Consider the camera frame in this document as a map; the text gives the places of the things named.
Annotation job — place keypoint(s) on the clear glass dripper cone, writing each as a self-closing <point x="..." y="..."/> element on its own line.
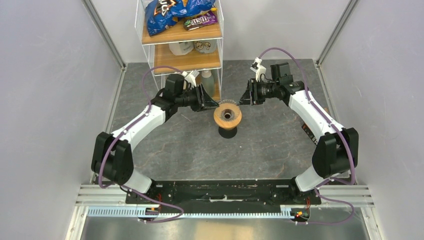
<point x="228" y="110"/>

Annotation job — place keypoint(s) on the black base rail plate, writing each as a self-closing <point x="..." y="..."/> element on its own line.
<point x="234" y="196"/>

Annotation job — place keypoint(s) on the orange coffee filter box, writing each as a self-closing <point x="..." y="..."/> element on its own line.
<point x="309" y="133"/>

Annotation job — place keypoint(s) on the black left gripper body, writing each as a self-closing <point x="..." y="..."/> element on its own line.
<point x="193" y="98"/>

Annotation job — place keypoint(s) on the wooden ring dripper holder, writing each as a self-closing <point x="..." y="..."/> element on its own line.
<point x="230" y="124"/>

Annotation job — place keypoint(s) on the purple candy bag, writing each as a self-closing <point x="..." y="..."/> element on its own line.
<point x="200" y="21"/>

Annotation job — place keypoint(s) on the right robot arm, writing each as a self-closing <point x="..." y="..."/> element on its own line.
<point x="336" y="149"/>

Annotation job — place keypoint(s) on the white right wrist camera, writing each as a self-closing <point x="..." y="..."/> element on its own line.
<point x="258" y="68"/>

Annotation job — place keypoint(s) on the white wire wooden shelf rack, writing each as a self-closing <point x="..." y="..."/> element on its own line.
<point x="159" y="56"/>

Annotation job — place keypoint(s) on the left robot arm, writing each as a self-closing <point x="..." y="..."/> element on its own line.
<point x="113" y="152"/>

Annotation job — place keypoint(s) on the white cartoon mug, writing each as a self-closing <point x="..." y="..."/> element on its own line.
<point x="205" y="46"/>

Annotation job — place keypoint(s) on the green spray bottle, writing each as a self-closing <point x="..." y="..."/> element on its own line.
<point x="208" y="82"/>

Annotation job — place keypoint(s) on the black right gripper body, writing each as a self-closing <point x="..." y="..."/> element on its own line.
<point x="262" y="91"/>

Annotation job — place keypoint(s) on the blue chips bag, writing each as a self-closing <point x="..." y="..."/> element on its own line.
<point x="161" y="15"/>

